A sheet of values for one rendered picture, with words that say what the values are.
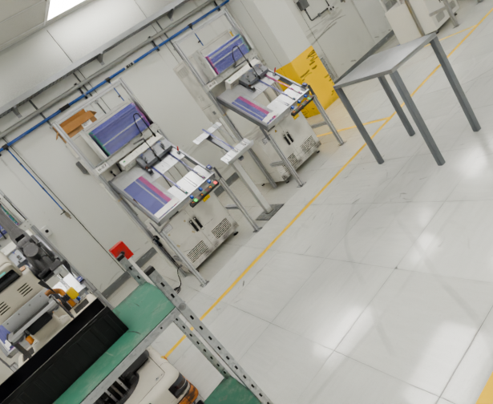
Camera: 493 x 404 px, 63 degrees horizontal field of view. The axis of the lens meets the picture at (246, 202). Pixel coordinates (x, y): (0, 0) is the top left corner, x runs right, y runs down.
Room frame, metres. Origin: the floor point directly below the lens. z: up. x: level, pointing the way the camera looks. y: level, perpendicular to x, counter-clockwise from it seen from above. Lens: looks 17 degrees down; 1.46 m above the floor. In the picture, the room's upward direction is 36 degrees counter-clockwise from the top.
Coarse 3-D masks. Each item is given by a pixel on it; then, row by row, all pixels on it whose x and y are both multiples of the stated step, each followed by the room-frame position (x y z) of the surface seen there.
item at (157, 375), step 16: (144, 368) 2.26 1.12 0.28; (160, 368) 2.15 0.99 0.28; (128, 384) 2.24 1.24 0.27; (144, 384) 2.11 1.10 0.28; (160, 384) 2.01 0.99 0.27; (176, 384) 2.01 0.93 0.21; (128, 400) 2.07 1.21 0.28; (144, 400) 1.97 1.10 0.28; (160, 400) 1.96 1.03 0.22; (176, 400) 1.99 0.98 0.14; (192, 400) 2.01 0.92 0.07
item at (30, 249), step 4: (32, 236) 1.84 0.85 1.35; (36, 240) 1.83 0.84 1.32; (24, 244) 1.74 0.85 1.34; (28, 244) 1.74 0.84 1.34; (32, 244) 1.74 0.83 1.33; (36, 244) 1.82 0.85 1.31; (40, 244) 1.85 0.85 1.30; (24, 248) 1.73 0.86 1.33; (28, 248) 1.73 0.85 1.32; (32, 248) 1.73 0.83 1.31; (36, 248) 1.73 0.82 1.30; (24, 252) 1.72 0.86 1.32; (28, 252) 1.72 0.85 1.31; (32, 252) 1.72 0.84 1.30; (36, 252) 1.72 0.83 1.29; (40, 252) 1.75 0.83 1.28; (24, 256) 1.81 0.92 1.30; (28, 256) 1.71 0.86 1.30; (32, 256) 1.71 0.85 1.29; (36, 256) 1.73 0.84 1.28; (40, 256) 1.76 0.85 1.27
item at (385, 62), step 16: (400, 48) 2.92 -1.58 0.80; (416, 48) 2.65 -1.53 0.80; (368, 64) 3.13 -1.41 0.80; (384, 64) 2.81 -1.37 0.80; (400, 64) 2.61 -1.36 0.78; (448, 64) 2.69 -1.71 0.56; (352, 80) 3.01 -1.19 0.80; (384, 80) 3.33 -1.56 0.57; (400, 80) 2.60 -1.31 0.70; (448, 80) 2.72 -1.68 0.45; (464, 96) 2.69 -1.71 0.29; (352, 112) 3.24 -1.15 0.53; (400, 112) 3.33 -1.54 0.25; (416, 112) 2.59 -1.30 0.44; (464, 112) 2.72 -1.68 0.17; (480, 128) 2.69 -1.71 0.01; (368, 144) 3.25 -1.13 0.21; (432, 144) 2.59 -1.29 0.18
